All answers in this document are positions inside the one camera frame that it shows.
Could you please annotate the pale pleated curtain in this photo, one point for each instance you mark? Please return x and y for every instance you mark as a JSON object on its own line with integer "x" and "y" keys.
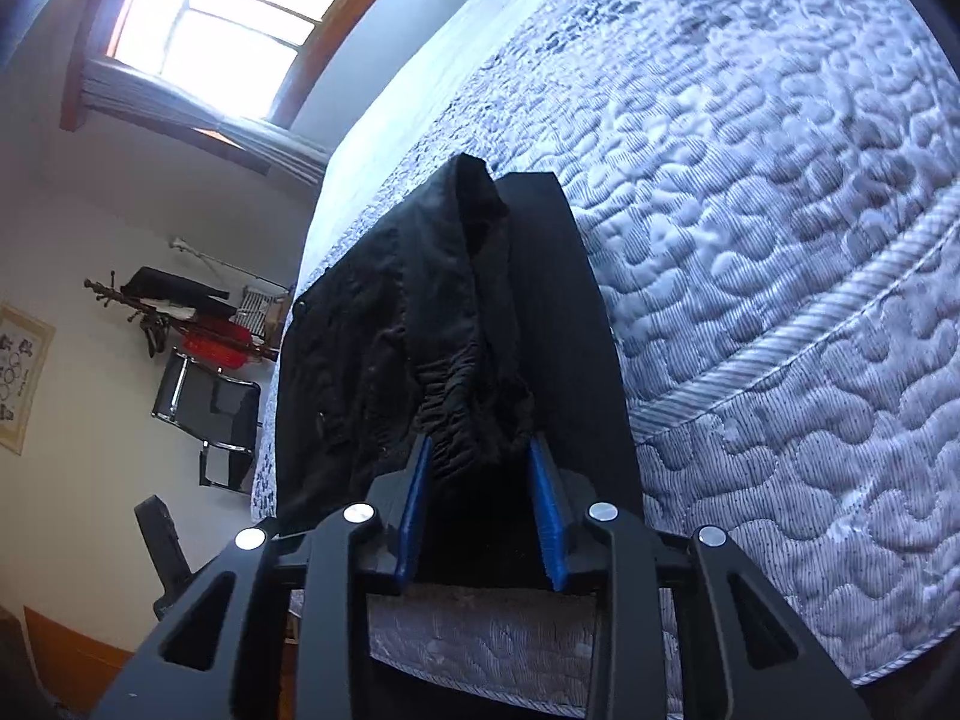
{"x": 187, "y": 109}

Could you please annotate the dark wooden coat rack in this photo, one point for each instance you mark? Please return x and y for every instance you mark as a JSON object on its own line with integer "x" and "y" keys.
{"x": 112, "y": 291}

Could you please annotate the grey quilted mattress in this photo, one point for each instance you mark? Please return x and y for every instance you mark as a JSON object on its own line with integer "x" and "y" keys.
{"x": 750, "y": 165}

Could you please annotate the striped laundry basket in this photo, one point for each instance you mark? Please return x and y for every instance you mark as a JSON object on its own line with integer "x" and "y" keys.
{"x": 259, "y": 307}

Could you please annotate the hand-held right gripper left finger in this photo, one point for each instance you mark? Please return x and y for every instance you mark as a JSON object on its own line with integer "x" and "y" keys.
{"x": 412, "y": 510}

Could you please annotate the black quilted pants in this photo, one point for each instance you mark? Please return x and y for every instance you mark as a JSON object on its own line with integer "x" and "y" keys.
{"x": 360, "y": 360}

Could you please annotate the black hanging garment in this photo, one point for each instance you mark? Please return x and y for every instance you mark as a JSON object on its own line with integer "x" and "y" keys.
{"x": 165, "y": 285}

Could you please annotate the black chrome-framed chair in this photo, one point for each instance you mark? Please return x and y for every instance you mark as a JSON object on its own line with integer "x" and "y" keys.
{"x": 225, "y": 401}

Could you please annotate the wide wooden-framed window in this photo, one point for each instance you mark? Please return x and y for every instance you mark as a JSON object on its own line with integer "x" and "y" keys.
{"x": 225, "y": 15}

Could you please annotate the wall poster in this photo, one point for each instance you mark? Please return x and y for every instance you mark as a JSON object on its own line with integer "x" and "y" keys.
{"x": 22, "y": 375}

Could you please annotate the white pole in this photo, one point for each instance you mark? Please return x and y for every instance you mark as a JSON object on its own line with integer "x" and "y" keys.
{"x": 196, "y": 249}

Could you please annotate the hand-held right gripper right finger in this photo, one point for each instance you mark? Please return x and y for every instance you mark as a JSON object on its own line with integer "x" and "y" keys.
{"x": 545, "y": 517}

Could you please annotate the red hanging garment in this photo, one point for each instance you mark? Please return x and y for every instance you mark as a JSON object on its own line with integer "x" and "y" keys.
{"x": 214, "y": 341}

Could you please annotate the white bed sheet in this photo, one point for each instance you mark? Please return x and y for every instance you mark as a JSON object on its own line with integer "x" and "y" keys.
{"x": 420, "y": 90}

